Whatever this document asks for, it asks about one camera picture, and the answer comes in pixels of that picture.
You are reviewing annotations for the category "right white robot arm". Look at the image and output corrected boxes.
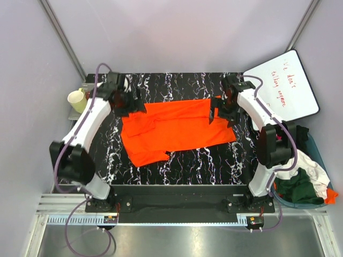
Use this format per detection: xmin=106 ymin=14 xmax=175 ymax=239
xmin=209 ymin=77 xmax=297 ymax=213

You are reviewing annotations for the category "white whiteboard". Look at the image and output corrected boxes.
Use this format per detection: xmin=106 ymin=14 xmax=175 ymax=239
xmin=243 ymin=50 xmax=320 ymax=121

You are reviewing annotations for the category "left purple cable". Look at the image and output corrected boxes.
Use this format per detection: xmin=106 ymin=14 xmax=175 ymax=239
xmin=54 ymin=63 xmax=116 ymax=253

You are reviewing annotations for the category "cream yellow mug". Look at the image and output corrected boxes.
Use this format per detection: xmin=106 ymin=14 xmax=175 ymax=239
xmin=67 ymin=88 xmax=87 ymax=114

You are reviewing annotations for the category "orange t shirt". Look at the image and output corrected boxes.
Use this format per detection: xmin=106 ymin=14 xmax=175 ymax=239
xmin=121 ymin=99 xmax=236 ymax=167
xmin=324 ymin=188 xmax=339 ymax=205

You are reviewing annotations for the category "black t shirt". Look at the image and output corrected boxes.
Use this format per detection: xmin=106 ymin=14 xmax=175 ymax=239
xmin=296 ymin=125 xmax=309 ymax=153

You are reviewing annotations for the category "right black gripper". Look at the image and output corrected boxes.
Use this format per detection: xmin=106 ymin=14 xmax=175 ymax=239
xmin=208 ymin=97 xmax=241 ymax=129

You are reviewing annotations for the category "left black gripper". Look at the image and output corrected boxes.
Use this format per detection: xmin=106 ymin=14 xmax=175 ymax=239
xmin=114 ymin=88 xmax=146 ymax=118

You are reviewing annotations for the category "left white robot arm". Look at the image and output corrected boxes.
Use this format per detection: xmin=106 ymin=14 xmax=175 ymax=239
xmin=49 ymin=85 xmax=146 ymax=212

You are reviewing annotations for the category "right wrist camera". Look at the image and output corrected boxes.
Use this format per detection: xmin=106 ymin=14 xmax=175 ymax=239
xmin=221 ymin=73 xmax=239 ymax=92

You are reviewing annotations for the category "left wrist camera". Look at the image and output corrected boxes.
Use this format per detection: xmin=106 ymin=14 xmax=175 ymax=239
xmin=107 ymin=72 xmax=131 ymax=92

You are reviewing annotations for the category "white t shirt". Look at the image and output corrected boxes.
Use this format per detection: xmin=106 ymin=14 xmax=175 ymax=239
xmin=277 ymin=149 xmax=330 ymax=200

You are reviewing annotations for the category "teal laundry basket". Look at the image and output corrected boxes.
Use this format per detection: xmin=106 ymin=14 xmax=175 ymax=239
xmin=273 ymin=132 xmax=338 ymax=209

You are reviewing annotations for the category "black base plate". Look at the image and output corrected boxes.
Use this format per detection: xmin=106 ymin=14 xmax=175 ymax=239
xmin=85 ymin=185 xmax=275 ymax=226

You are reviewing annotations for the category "dark green t shirt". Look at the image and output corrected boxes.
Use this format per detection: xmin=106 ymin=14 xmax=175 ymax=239
xmin=274 ymin=168 xmax=324 ymax=205

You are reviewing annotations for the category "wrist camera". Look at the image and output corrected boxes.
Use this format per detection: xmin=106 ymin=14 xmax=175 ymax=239
xmin=107 ymin=72 xmax=131 ymax=92
xmin=221 ymin=73 xmax=239 ymax=92

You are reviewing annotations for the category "grey booklet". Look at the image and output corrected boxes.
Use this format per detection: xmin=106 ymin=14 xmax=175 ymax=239
xmin=68 ymin=81 xmax=97 ymax=121

